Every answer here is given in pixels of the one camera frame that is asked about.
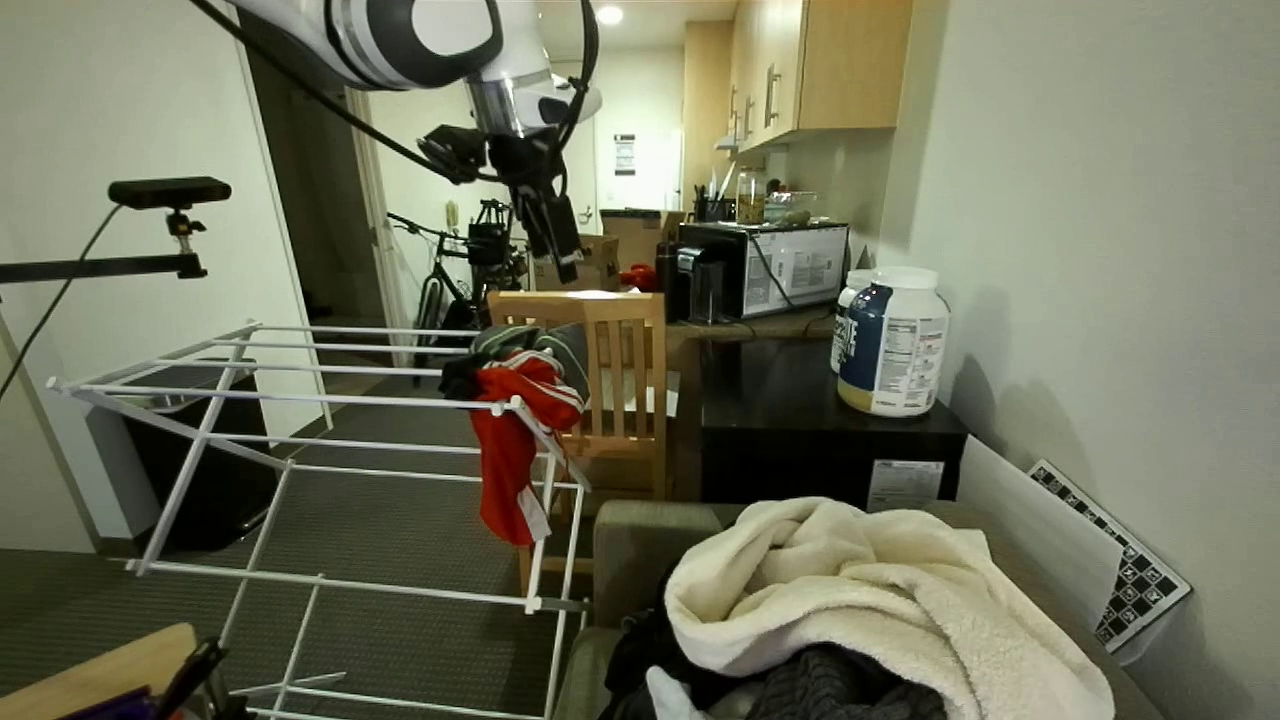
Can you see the grey green-striped cycling shorts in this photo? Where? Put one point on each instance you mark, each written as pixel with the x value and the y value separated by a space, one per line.
pixel 543 345

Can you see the wooden wall cabinet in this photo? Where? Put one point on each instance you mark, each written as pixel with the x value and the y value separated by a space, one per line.
pixel 841 66

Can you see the tall wooden cabinet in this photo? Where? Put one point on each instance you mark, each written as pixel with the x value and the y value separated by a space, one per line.
pixel 706 104

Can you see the black bicycle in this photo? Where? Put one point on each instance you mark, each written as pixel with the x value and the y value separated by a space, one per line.
pixel 443 287

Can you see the blue label protein tub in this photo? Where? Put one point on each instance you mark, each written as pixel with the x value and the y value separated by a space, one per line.
pixel 892 345

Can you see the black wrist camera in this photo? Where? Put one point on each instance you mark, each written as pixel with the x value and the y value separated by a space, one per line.
pixel 456 149

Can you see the red white-trimmed shorts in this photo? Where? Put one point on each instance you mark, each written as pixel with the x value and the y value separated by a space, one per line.
pixel 507 467

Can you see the dark grey fleece garment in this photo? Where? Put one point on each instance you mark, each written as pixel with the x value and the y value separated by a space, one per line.
pixel 827 684

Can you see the round ceiling light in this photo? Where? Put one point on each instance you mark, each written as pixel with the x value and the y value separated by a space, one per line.
pixel 611 17

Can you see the white checkered calibration board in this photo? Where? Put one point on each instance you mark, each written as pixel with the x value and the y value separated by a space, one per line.
pixel 1042 535

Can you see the cream terry towel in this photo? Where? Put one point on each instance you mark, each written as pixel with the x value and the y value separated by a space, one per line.
pixel 866 584

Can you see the black bar camera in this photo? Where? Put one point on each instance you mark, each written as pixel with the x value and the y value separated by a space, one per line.
pixel 167 192

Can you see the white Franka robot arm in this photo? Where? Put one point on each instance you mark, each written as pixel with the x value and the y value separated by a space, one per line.
pixel 403 41

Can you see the black bin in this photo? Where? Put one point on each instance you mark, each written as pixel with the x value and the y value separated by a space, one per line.
pixel 212 492

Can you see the black garment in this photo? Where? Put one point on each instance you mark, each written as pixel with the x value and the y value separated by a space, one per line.
pixel 464 380

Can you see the black cloth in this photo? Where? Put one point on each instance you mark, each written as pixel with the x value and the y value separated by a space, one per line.
pixel 652 655

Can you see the glass jar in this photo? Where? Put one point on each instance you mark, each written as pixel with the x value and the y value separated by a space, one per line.
pixel 750 201

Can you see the black coffee machine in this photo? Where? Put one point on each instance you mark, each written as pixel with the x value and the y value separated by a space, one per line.
pixel 693 287

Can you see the wall notice paper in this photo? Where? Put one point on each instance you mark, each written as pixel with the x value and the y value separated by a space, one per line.
pixel 627 152

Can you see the wooden slatted chair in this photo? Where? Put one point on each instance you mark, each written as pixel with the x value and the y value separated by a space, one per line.
pixel 627 362

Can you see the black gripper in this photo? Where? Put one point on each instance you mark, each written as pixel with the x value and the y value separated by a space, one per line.
pixel 538 166

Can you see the black microwave oven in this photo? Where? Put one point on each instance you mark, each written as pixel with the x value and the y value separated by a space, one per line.
pixel 785 264

